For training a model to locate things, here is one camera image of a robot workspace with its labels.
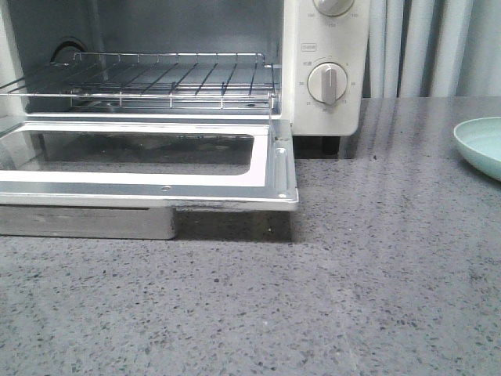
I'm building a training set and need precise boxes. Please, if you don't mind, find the oven glass door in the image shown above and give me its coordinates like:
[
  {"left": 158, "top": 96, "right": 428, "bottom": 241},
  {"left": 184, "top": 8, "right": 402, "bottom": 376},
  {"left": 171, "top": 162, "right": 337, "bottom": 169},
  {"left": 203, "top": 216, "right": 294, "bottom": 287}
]
[{"left": 1, "top": 116, "right": 298, "bottom": 240}]

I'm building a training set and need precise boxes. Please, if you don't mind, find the lower oven timer knob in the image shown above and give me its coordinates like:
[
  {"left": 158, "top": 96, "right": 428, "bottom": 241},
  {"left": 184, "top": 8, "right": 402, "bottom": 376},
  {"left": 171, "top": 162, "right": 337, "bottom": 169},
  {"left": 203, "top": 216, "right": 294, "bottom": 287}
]
[{"left": 307, "top": 63, "right": 348, "bottom": 105}]

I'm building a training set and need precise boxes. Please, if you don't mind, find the white Toshiba toaster oven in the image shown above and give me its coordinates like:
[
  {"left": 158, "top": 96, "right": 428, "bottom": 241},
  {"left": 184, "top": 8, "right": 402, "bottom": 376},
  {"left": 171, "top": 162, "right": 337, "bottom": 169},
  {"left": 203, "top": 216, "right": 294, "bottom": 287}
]
[{"left": 1, "top": 1, "right": 370, "bottom": 153}]

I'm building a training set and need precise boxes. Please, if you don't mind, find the upper oven control knob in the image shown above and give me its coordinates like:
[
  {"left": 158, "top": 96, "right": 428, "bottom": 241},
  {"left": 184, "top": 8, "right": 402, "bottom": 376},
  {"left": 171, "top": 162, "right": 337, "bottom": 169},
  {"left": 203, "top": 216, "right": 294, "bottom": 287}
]
[{"left": 313, "top": 0, "right": 354, "bottom": 17}]

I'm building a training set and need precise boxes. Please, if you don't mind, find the grey pleated curtain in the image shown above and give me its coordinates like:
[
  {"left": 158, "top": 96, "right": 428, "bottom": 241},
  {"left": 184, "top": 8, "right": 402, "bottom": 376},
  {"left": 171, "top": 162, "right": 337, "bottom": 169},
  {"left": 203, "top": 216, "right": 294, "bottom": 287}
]
[{"left": 363, "top": 1, "right": 500, "bottom": 98}]

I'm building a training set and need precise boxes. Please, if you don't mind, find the mint green plate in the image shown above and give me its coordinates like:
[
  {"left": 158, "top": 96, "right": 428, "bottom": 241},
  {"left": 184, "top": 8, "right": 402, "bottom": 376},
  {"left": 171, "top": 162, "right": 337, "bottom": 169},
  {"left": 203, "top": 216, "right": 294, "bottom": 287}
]
[{"left": 453, "top": 117, "right": 500, "bottom": 181}]

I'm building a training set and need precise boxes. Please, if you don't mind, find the metal wire oven rack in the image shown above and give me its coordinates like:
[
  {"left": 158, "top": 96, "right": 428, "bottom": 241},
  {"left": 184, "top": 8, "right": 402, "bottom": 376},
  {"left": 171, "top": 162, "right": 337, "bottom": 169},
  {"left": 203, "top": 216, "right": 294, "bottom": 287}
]
[{"left": 1, "top": 52, "right": 282, "bottom": 113}]

